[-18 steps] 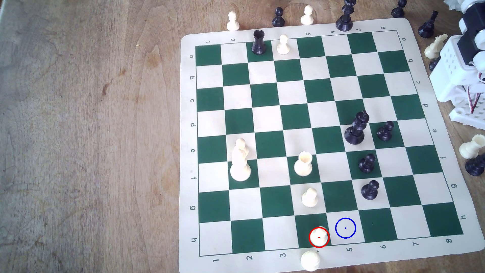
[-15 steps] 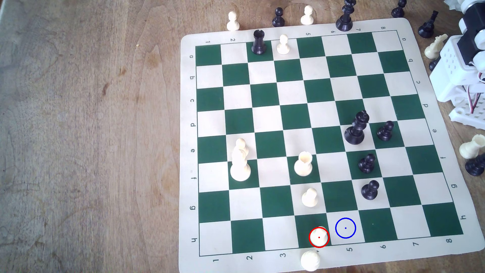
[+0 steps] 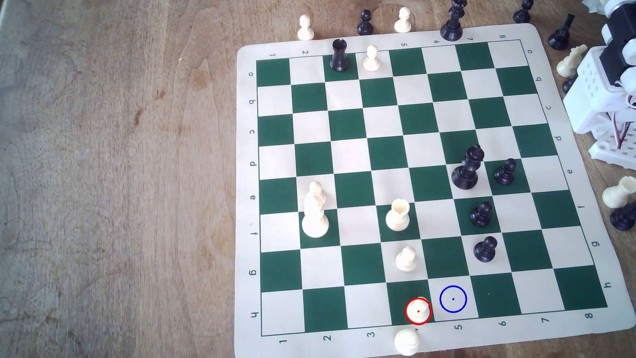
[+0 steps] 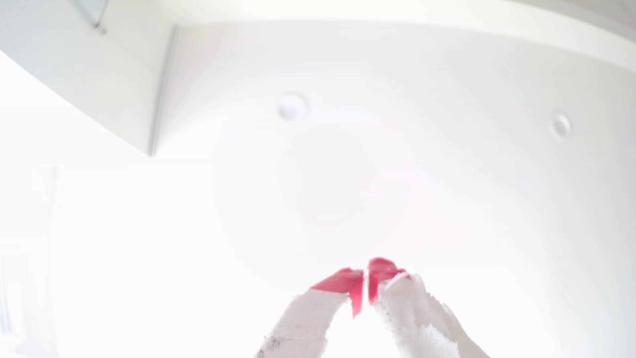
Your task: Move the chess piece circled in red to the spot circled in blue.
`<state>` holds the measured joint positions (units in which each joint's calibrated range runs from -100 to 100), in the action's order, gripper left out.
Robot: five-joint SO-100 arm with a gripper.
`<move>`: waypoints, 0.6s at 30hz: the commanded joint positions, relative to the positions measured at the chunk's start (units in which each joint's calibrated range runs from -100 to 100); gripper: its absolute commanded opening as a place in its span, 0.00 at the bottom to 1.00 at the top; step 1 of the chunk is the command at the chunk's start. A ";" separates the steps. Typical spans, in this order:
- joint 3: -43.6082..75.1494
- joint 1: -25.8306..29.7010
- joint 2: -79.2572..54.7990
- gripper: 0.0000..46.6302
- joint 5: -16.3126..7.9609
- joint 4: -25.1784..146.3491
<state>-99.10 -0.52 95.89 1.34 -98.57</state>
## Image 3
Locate white chess pawn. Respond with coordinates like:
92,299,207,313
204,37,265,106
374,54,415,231
396,246,418,272
308,181,327,206
394,328,421,357
362,45,381,72
297,15,315,41
406,297,431,325
394,6,412,34

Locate green white chess mat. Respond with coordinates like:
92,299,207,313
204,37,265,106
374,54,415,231
234,22,636,358

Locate white chess bishop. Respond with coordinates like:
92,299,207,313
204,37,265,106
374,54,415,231
301,194,330,239

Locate white chess rook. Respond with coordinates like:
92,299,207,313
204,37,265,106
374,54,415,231
385,198,411,232
602,176,636,209

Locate black chess rook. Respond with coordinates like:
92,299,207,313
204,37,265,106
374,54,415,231
330,39,350,72

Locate black chess king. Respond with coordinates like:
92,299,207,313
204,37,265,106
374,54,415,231
451,145,485,191

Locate black chess pawn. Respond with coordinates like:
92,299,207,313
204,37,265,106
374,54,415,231
470,201,494,228
357,9,374,36
473,236,498,263
513,0,534,24
494,158,517,186

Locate black chess queen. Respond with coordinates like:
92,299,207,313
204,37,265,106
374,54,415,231
440,0,469,42

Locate white chess knight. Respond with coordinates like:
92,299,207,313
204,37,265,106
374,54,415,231
556,44,588,78

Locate black chess bishop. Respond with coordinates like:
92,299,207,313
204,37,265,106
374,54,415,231
548,13,576,51

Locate red white servo wires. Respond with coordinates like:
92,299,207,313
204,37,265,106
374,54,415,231
612,94,636,150

